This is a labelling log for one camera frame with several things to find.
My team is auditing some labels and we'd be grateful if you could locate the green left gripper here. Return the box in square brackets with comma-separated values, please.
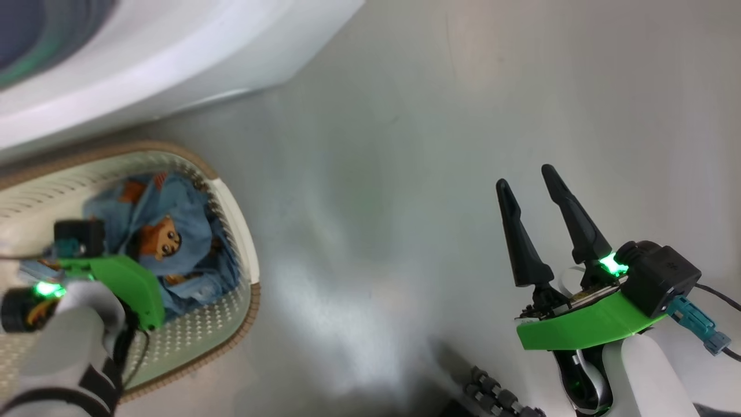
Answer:
[55, 254, 166, 332]

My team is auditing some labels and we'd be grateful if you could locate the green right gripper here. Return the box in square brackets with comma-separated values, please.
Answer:
[496, 164, 667, 352]

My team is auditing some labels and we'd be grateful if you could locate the blue bear-print garment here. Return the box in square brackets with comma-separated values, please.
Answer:
[20, 171, 241, 323]

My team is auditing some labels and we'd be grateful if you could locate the white front-load washing machine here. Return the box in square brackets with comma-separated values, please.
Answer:
[0, 0, 365, 166]

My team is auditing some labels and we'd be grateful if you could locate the grey rubber door gasket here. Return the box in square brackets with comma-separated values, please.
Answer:
[0, 0, 116, 90]

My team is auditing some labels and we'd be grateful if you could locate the cream perforated laundry basket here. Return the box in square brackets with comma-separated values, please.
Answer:
[0, 139, 261, 404]

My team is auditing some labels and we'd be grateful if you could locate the thin black left gripper cable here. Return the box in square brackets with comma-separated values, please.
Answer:
[120, 327, 151, 390]

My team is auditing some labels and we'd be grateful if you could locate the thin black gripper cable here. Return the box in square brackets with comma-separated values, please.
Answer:
[120, 327, 151, 390]
[694, 283, 741, 363]

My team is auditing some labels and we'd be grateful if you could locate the teal right camera connector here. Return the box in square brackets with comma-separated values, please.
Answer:
[666, 297, 732, 356]

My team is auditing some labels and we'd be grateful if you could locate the black ribbed cable conduit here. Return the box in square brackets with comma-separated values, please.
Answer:
[440, 365, 546, 417]

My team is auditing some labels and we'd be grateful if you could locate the thin black right gripper cable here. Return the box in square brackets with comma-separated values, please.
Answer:
[694, 283, 741, 363]

